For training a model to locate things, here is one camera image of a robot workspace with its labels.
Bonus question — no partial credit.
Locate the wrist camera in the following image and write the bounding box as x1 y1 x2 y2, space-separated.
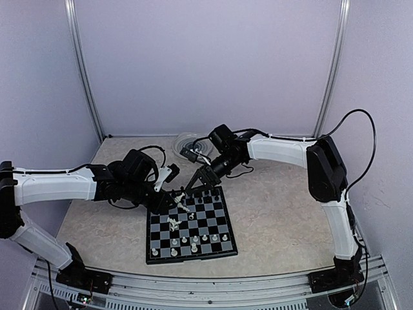
179 147 212 165
154 163 180 192

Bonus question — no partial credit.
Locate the aluminium frame post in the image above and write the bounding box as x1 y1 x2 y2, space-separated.
65 0 105 143
312 0 351 138

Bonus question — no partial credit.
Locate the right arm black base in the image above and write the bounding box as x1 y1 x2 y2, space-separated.
308 257 365 293

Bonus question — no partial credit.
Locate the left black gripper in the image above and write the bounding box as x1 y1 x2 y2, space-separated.
122 178 176 215

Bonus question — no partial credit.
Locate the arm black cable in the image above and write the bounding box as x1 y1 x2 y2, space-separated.
138 145 167 175
319 109 378 194

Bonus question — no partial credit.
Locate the black white chess board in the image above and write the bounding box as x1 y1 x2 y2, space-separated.
146 186 238 265

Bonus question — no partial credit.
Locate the front aluminium rail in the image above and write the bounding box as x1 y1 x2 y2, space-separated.
22 254 398 310

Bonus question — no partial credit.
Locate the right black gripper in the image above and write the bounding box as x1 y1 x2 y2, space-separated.
186 152 243 194

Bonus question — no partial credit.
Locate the left aluminium frame post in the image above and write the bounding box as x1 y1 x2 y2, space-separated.
65 0 105 143

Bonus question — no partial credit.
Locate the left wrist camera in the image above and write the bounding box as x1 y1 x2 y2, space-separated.
154 163 180 192

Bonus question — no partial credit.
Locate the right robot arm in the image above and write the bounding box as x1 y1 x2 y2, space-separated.
185 124 362 287

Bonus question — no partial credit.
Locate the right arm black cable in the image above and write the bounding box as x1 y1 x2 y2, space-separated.
319 109 378 194

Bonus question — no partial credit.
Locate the right aluminium frame post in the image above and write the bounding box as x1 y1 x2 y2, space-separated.
312 0 351 138

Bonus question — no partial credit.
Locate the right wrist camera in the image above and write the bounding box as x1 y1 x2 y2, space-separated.
179 147 212 165

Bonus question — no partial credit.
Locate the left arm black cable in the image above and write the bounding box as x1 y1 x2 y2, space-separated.
138 145 167 175

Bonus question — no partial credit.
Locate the white bishop piece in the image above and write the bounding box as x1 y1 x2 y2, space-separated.
167 218 182 231

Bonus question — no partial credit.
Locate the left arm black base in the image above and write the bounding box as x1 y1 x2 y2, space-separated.
56 242 112 295

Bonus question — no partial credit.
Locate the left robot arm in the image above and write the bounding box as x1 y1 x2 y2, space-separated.
1 149 179 287

